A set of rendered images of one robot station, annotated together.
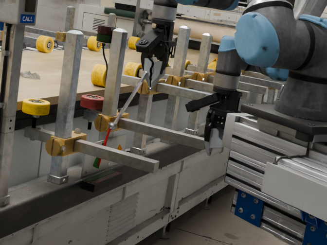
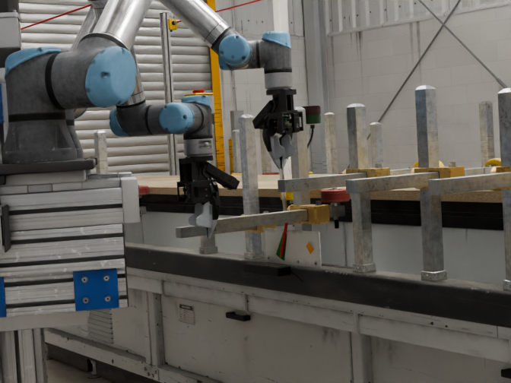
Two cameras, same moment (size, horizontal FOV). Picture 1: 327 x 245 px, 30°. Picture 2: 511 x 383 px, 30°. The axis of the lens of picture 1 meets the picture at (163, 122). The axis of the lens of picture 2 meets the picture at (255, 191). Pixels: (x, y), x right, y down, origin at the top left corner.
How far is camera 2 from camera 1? 3.87 m
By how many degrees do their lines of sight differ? 120
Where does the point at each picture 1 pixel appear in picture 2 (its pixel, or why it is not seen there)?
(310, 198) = not seen: outside the picture
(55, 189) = (233, 259)
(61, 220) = (271, 305)
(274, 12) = not seen: hidden behind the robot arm
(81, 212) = (293, 311)
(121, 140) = (311, 238)
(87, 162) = (269, 247)
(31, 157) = (334, 255)
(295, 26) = not seen: hidden behind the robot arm
